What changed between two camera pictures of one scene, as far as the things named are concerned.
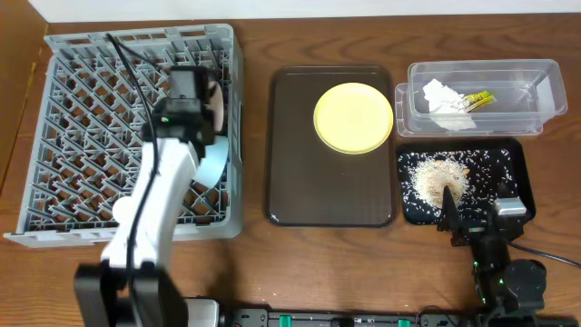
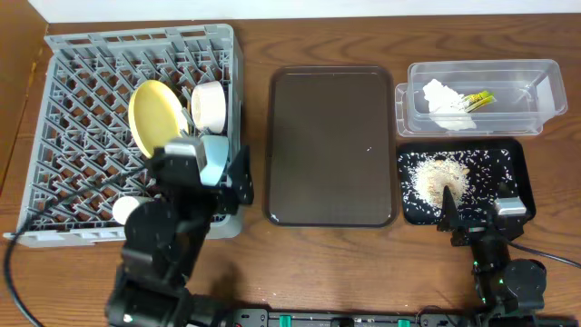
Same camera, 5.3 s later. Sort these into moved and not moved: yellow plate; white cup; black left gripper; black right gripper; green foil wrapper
Moved: black left gripper; yellow plate
Not moved: green foil wrapper; white cup; black right gripper
